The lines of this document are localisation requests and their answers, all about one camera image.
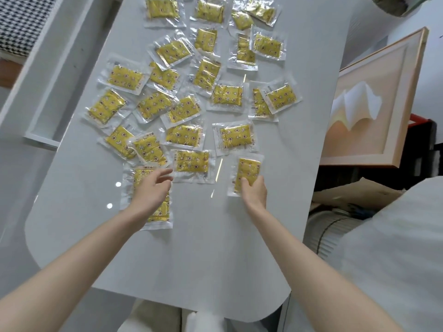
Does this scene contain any person's right hand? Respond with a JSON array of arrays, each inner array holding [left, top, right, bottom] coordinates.
[[239, 175, 269, 213]]

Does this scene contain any person's left hand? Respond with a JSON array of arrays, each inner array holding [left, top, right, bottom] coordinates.
[[126, 167, 174, 231]]

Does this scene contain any yellow patterned snack packet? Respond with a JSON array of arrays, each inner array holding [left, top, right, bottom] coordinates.
[[227, 154, 265, 198]]

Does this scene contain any person's left forearm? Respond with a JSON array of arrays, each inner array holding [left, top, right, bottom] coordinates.
[[0, 210, 147, 332]]

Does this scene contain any person's right forearm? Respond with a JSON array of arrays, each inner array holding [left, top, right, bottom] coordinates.
[[242, 200, 404, 332]]

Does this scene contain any white ribbed appliance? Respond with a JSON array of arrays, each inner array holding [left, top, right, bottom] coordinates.
[[306, 209, 364, 264]]

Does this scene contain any spread of yellow packets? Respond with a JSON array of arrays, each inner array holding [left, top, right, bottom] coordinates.
[[81, 0, 303, 232]]

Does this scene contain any brown cardboard sheet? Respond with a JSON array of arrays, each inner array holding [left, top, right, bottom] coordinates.
[[311, 177, 406, 211]]

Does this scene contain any white rectangular tray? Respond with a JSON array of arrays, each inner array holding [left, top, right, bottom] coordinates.
[[24, 0, 120, 149]]

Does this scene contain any wood framed picture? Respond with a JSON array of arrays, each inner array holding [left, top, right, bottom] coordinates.
[[319, 27, 430, 169]]

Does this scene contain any person's white shirt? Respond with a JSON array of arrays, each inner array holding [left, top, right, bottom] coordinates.
[[325, 176, 443, 332]]

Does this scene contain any black shelf rack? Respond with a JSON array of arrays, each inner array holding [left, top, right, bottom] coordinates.
[[408, 114, 443, 177]]

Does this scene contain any black white houndstooth cushion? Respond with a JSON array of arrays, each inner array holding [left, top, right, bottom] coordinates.
[[0, 0, 61, 60]]

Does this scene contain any green round pot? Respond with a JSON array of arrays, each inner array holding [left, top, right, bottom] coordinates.
[[368, 0, 433, 18]]

